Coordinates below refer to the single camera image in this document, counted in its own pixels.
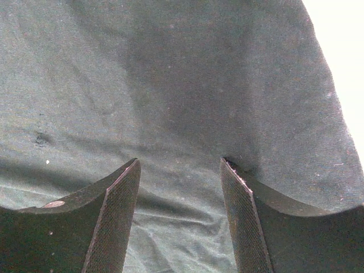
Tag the black t shirt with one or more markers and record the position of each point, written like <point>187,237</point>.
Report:
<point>88,85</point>

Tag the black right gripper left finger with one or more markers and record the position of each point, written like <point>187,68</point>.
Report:
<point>86,231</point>

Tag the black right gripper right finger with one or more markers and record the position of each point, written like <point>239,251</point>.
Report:
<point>272,232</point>

